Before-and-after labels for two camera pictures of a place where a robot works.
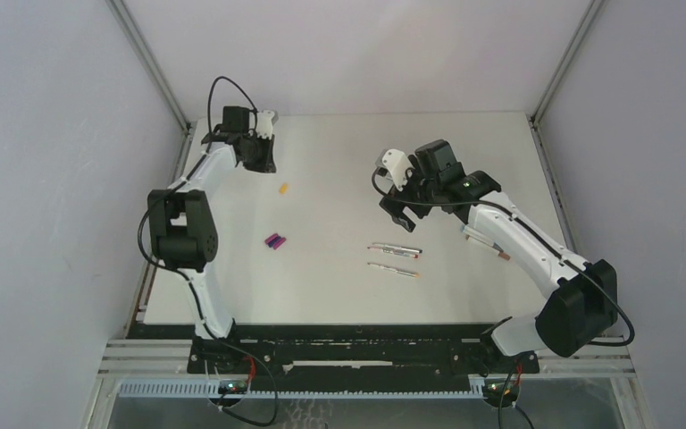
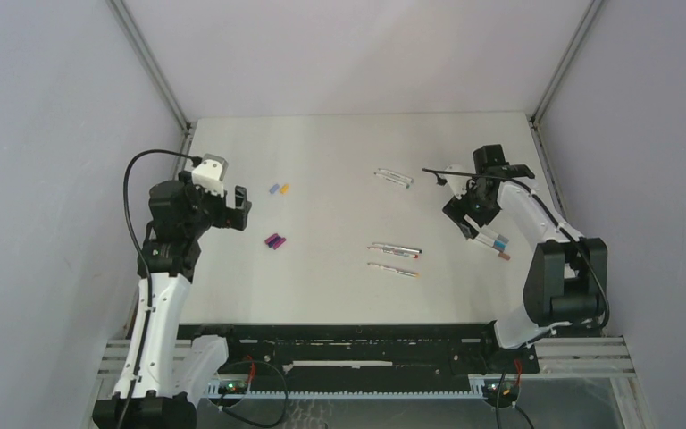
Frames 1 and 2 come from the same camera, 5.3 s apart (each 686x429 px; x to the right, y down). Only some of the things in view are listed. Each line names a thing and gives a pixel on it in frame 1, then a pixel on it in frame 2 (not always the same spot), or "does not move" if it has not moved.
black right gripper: x=396 y=208 → x=457 y=209
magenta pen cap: x=280 y=242 does not move
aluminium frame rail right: x=540 y=140 does not move
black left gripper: x=266 y=164 → x=234 y=218
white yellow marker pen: x=400 y=272 does not move
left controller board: x=232 y=387 does not move
